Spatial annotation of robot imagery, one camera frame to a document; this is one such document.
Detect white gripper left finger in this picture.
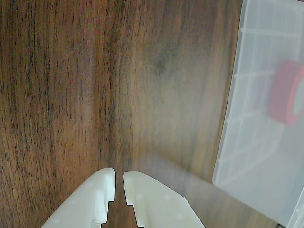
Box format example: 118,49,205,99
41,167,117,228

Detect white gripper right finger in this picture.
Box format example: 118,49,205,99
123,171,206,228

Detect red tape roll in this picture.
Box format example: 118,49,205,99
267,59,304,127

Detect clear plastic box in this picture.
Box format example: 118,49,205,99
212,0,304,228

